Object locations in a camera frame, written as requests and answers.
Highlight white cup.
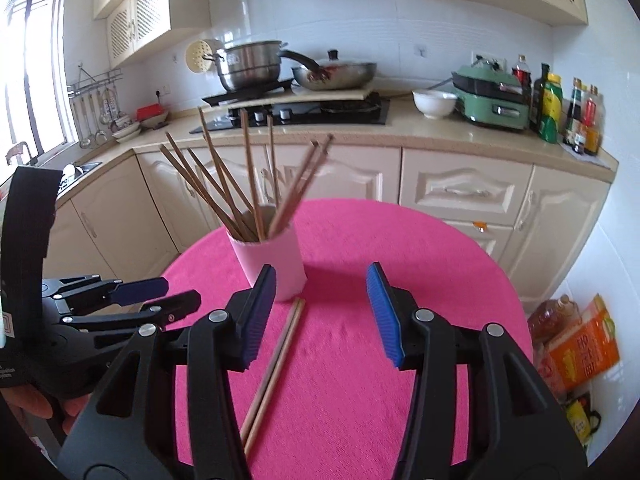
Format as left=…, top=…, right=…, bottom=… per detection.
left=227, top=205, right=307, bottom=303

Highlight glass wok lid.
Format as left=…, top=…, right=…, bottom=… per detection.
left=295, top=49, right=376, bottom=72

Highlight yellow packet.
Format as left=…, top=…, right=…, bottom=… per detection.
left=565, top=395, right=601, bottom=446

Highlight cooking oil jug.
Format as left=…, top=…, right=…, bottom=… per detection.
left=527, top=294, right=583, bottom=346

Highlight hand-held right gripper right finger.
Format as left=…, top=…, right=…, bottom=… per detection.
left=365, top=261, right=588, bottom=480

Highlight hanging steel ladle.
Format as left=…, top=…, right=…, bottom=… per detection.
left=75, top=95, right=93, bottom=150
left=90, top=92, right=108, bottom=142

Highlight window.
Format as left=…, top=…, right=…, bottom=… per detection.
left=0, top=0, right=68, bottom=168

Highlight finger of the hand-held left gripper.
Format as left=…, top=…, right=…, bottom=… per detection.
left=42, top=274, right=170, bottom=314
left=60, top=289, right=202, bottom=349

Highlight dark olive oil bottle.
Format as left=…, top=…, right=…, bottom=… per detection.
left=530, top=62, right=551, bottom=133

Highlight white bowl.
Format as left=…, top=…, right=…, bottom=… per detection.
left=411, top=89, right=458, bottom=120

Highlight metal utensil rack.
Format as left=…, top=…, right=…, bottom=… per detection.
left=67, top=62, right=123, bottom=148

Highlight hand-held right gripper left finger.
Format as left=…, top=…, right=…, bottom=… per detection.
left=57, top=262, right=277, bottom=480

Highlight wooden chopstick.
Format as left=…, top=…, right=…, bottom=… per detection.
left=240, top=298, right=302, bottom=443
left=243, top=300, right=306, bottom=458

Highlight red label sauce bottle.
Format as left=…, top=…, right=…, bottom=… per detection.
left=582, top=84, right=601, bottom=157

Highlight cream lower cabinet unit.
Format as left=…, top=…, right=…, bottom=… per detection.
left=42, top=135, right=618, bottom=311

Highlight beige stone board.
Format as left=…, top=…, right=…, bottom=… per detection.
left=227, top=86, right=376, bottom=111

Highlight person's left hand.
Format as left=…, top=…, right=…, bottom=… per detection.
left=0, top=385, right=93, bottom=438

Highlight orange food bag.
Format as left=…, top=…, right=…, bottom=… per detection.
left=545, top=295, right=621, bottom=396

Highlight stacked white dishes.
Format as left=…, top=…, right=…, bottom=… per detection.
left=111, top=120, right=143, bottom=142

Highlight green multi-cooker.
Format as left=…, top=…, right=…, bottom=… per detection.
left=451, top=59, right=532, bottom=133

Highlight stainless steel pot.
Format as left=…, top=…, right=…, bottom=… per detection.
left=212, top=40, right=288, bottom=93

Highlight cream lattice door cabinet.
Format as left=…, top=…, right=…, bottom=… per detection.
left=106, top=0, right=173, bottom=68

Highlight cola bottle red cap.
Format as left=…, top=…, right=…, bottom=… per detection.
left=512, top=54, right=533, bottom=106

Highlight cream shallow drawer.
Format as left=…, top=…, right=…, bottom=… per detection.
left=440, top=217, right=516, bottom=261

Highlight steel sink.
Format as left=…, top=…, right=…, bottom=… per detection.
left=60, top=160, right=101, bottom=186

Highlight steel wok black handle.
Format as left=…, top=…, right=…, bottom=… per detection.
left=279, top=50, right=377, bottom=90

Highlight metal faucet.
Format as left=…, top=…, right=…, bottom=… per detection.
left=5, top=142, right=38, bottom=168

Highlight bunch of brown chopsticks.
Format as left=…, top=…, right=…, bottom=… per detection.
left=159, top=106, right=335, bottom=243

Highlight white wall outlet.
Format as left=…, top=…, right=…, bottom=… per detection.
left=471, top=50, right=507, bottom=73

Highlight cream large drawer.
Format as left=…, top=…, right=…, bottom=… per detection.
left=400, top=147, right=533, bottom=226

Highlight pink tablecloth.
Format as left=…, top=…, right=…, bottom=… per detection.
left=160, top=199, right=533, bottom=480

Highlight black gas stove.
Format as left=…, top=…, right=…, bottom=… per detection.
left=189, top=91, right=391, bottom=135

